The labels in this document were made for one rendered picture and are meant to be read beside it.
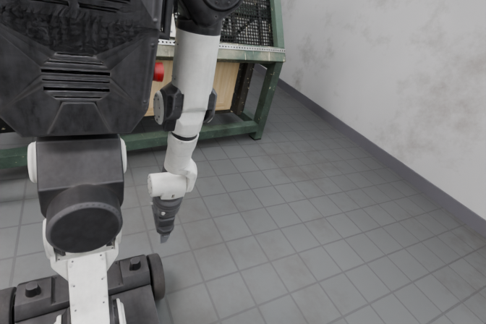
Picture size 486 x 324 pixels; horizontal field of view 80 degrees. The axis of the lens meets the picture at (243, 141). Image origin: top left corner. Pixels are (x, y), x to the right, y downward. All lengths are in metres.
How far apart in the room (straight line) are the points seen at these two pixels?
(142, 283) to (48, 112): 1.02
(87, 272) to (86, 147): 0.58
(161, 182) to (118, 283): 0.65
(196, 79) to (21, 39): 0.31
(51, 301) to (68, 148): 0.90
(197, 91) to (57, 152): 0.28
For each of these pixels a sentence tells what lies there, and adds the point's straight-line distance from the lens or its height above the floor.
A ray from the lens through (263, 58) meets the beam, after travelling 2.47.
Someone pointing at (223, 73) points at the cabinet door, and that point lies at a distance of 2.58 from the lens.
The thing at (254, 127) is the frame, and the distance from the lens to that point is 2.78.
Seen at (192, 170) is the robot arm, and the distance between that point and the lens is 0.81.
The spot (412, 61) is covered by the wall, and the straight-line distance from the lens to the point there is 3.28.
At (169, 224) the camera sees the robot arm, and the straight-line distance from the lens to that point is 1.00.
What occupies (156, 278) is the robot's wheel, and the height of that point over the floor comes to 0.18.
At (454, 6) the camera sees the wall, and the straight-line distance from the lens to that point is 3.21.
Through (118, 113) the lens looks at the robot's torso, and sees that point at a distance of 0.50.
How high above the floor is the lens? 1.35
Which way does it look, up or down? 29 degrees down
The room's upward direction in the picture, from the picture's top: 14 degrees clockwise
